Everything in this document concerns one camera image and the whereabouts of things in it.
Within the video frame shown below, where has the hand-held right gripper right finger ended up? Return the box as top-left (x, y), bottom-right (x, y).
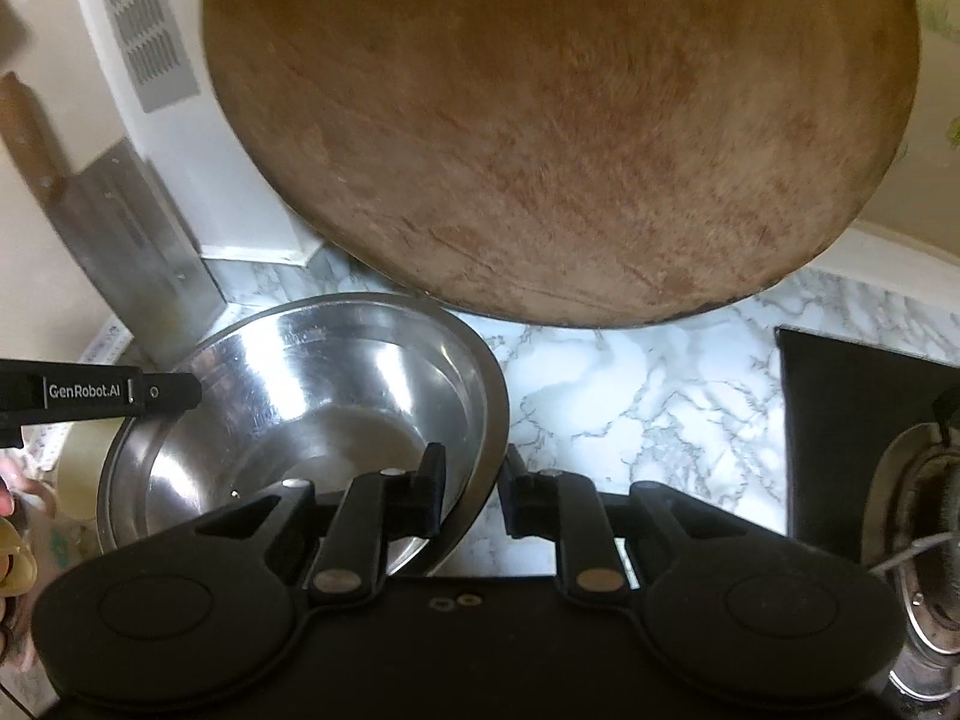
top-left (506, 444), bottom-right (758, 605)

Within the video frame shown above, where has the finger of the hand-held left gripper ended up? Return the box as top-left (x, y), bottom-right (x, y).
top-left (0, 360), bottom-right (203, 451)

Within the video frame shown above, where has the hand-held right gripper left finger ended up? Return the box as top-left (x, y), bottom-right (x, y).
top-left (191, 442), bottom-right (449, 605)

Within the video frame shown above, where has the stainless steel bowl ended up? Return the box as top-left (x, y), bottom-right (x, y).
top-left (96, 292), bottom-right (512, 578)

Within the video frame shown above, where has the black gas stove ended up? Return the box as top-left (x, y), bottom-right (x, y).
top-left (776, 326), bottom-right (960, 698)

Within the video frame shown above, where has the round wooden cutting board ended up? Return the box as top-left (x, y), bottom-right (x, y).
top-left (202, 0), bottom-right (922, 327)

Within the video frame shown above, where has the cleaver with wooden handle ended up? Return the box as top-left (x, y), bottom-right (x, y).
top-left (0, 71), bottom-right (226, 361)

